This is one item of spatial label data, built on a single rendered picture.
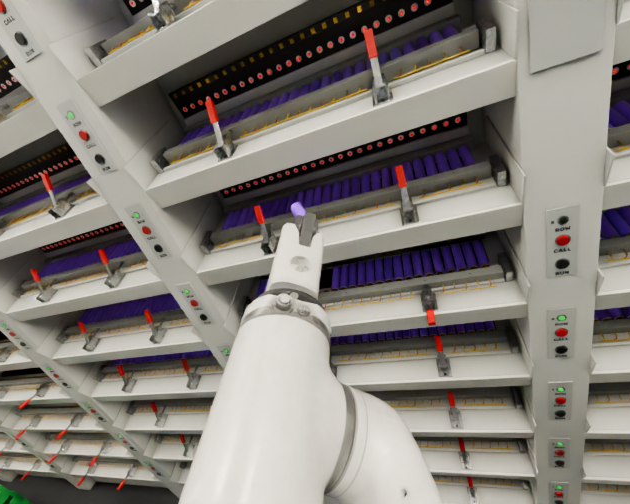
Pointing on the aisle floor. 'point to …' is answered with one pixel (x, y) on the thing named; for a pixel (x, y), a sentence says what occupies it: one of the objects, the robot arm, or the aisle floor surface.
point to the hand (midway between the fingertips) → (304, 234)
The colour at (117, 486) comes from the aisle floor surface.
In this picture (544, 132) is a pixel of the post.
